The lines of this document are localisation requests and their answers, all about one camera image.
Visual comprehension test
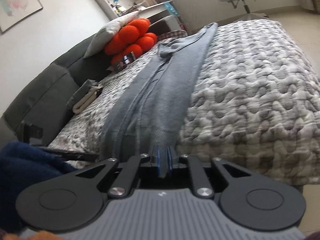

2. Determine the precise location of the grey knit sweater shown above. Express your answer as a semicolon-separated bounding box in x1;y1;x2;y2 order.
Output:
100;22;219;178

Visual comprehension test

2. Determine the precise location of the blue sleeve forearm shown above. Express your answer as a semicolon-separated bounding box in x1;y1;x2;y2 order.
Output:
1;141;76;233

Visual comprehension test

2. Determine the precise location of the folded clothes pile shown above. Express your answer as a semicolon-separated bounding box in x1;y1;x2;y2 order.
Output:
66;79;103;114

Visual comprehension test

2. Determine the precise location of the dark grey sofa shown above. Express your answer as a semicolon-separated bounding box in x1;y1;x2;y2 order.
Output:
1;19;170;148

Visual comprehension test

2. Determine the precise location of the grey quilted bed cover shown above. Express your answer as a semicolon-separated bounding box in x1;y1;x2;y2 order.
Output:
49;20;319;185

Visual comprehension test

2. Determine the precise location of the smartphone playing video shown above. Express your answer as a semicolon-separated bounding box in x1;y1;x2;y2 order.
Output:
112;52;136;72

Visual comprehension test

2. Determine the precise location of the white grey pillow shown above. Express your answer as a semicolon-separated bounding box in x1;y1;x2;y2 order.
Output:
84;11;139;59

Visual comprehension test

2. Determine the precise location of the plaid blanket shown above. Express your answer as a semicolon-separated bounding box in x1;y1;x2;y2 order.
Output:
157;30;188;41

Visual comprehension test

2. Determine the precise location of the orange knotted ball cushion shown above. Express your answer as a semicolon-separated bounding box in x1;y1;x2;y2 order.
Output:
104;18;158;64

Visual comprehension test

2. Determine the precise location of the blue plastic bag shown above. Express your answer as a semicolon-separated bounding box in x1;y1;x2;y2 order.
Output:
164;1;179;17

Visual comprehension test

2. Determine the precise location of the framed wall picture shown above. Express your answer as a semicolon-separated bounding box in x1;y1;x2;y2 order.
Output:
0;0;43;33

